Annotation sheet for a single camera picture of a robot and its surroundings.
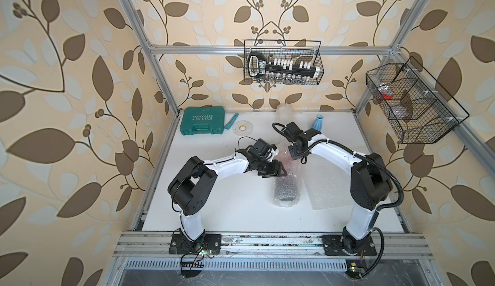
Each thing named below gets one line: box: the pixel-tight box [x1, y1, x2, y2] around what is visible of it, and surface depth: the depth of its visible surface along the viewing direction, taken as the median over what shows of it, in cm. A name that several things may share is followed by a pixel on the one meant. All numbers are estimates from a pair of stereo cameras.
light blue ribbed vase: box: [311, 114, 325, 133], surface depth 105 cm
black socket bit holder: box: [247, 52, 318, 78], surface depth 84 cm
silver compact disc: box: [232, 119, 254, 136], surface depth 114 cm
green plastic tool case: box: [179, 106, 225, 136], surface depth 113 cm
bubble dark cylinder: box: [272, 150, 303, 208], surface depth 84 cm
